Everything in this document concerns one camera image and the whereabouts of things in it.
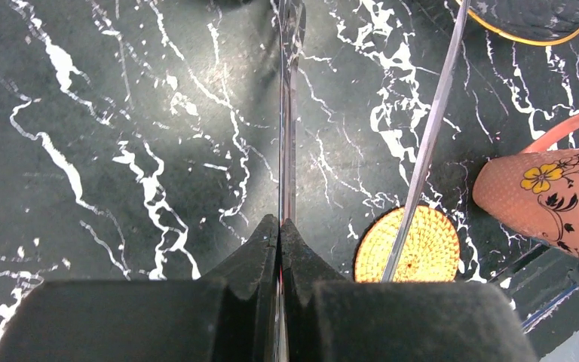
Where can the metal food tongs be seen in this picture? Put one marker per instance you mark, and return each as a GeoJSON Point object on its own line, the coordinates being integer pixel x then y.
{"type": "Point", "coordinates": [291, 18]}

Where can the three-tier glass gold stand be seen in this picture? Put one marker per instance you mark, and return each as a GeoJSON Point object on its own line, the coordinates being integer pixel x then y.
{"type": "Point", "coordinates": [533, 22]}

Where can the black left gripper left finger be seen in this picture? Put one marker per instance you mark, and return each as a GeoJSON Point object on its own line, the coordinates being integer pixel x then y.
{"type": "Point", "coordinates": [226, 315]}

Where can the pink floral mug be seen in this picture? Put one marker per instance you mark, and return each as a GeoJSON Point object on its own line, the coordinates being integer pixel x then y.
{"type": "Point", "coordinates": [536, 192]}

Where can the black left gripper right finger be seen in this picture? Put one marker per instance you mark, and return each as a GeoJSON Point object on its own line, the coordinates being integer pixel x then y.
{"type": "Point", "coordinates": [330, 318]}

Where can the centre woven rattan coaster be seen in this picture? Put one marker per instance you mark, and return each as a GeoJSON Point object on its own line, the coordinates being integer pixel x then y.
{"type": "Point", "coordinates": [431, 252]}

